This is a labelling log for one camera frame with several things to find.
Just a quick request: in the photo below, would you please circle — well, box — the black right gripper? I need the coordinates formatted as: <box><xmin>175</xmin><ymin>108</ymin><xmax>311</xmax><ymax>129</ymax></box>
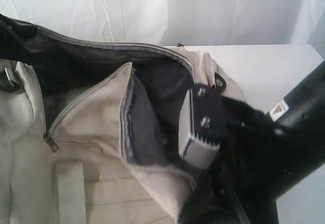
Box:
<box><xmin>178</xmin><ymin>97</ymin><xmax>279</xmax><ymax>223</ymax></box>

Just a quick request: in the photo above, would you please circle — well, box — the beige fabric duffel bag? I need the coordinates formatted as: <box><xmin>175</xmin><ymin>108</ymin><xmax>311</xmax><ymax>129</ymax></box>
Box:
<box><xmin>1</xmin><ymin>16</ymin><xmax>245</xmax><ymax>223</ymax></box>

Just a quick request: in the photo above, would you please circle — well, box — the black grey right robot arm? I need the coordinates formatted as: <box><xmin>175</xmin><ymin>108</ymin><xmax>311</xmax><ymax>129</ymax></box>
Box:
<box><xmin>178</xmin><ymin>63</ymin><xmax>324</xmax><ymax>223</ymax></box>

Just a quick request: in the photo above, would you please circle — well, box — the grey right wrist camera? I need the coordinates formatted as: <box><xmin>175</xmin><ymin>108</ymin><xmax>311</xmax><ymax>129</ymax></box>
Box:
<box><xmin>178</xmin><ymin>83</ymin><xmax>228</xmax><ymax>170</ymax></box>

